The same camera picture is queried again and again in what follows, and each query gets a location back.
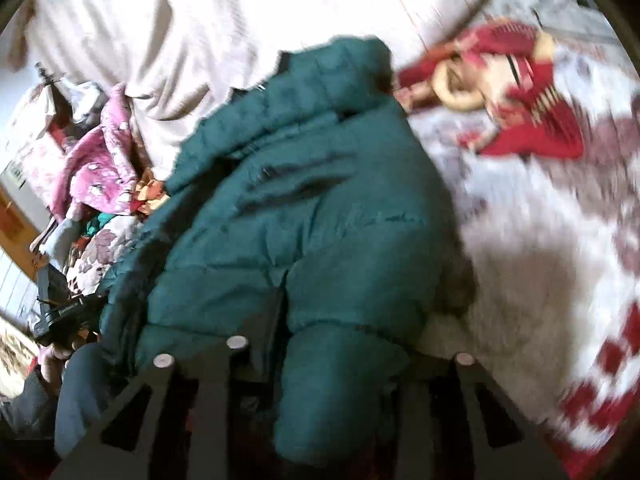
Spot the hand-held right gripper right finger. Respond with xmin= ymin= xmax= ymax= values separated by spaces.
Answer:
xmin=397 ymin=350 xmax=569 ymax=480

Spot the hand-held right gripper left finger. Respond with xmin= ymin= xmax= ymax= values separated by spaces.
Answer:
xmin=50 ymin=285 xmax=287 ymax=480

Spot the green puffer jacket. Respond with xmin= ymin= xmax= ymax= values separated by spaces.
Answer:
xmin=54 ymin=35 xmax=477 ymax=469

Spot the person's left forearm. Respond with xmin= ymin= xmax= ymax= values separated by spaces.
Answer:
xmin=0 ymin=367 xmax=65 ymax=443

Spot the person's left hand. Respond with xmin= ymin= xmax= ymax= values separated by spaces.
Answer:
xmin=40 ymin=337 xmax=78 ymax=386

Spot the brown wooden board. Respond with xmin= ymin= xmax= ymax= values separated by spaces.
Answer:
xmin=0 ymin=184 xmax=48 ymax=283

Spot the small green cloth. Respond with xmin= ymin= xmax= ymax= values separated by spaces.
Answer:
xmin=85 ymin=211 xmax=118 ymax=236

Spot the pink penguin print blanket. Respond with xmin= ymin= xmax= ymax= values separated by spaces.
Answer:
xmin=49 ymin=84 xmax=147 ymax=223

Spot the orange patterned cloth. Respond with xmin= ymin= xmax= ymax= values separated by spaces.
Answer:
xmin=131 ymin=172 xmax=172 ymax=216

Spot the clear plastic bag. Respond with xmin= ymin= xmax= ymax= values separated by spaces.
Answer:
xmin=65 ymin=80 xmax=108 ymax=126

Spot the beige patterned blanket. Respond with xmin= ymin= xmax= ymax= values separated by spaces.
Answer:
xmin=22 ymin=0 xmax=503 ymax=183

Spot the red printed cloth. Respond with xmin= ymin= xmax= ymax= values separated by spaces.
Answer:
xmin=394 ymin=16 xmax=592 ymax=162

